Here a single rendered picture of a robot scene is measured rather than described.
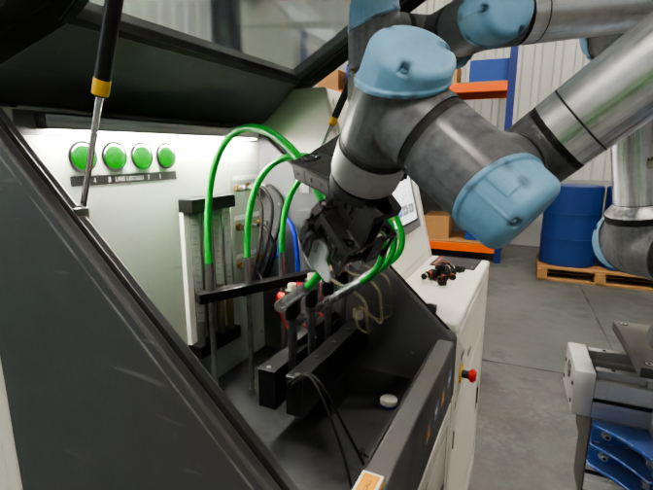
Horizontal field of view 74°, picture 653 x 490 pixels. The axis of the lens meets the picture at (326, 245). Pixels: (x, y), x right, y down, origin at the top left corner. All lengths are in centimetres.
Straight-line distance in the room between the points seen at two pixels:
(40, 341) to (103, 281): 18
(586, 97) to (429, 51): 15
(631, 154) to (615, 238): 17
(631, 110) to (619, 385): 62
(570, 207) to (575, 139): 492
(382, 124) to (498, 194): 11
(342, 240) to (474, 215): 19
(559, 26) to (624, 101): 26
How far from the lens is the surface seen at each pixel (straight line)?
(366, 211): 46
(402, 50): 37
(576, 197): 536
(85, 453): 76
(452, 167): 35
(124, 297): 58
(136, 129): 87
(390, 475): 69
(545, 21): 67
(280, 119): 122
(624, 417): 100
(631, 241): 102
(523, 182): 35
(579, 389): 97
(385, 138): 38
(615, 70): 46
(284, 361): 90
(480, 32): 61
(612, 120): 46
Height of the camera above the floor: 139
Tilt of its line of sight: 12 degrees down
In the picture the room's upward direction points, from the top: straight up
